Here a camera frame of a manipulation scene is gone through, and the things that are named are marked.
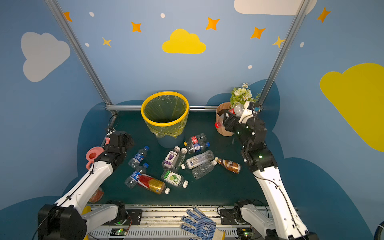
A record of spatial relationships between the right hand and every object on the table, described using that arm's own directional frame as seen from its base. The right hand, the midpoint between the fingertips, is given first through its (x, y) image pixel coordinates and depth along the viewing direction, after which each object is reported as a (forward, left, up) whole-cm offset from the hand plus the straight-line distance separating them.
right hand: (231, 112), depth 65 cm
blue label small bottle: (+3, +15, -36) cm, 39 cm away
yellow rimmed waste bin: (+23, +37, -25) cm, 50 cm away
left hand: (-2, +56, -21) cm, 60 cm away
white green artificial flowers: (+26, -11, -10) cm, 30 cm away
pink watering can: (-8, +75, -28) cm, 81 cm away
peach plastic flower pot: (+32, 0, -27) cm, 42 cm away
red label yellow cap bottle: (+11, +14, -37) cm, 40 cm away
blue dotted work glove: (-40, +9, -40) cm, 57 cm away
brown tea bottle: (-9, -8, -36) cm, 38 cm away
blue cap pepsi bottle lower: (-20, +52, -38) cm, 67 cm away
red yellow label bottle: (-23, +36, -35) cm, 55 cm away
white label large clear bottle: (-6, +14, -35) cm, 38 cm away
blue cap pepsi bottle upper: (-6, +51, -35) cm, 62 cm away
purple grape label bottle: (-5, +32, -37) cm, 49 cm away
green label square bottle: (-17, +28, -37) cm, 49 cm away
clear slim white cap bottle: (-4, +26, -40) cm, 48 cm away
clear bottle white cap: (-12, +11, -36) cm, 39 cm away
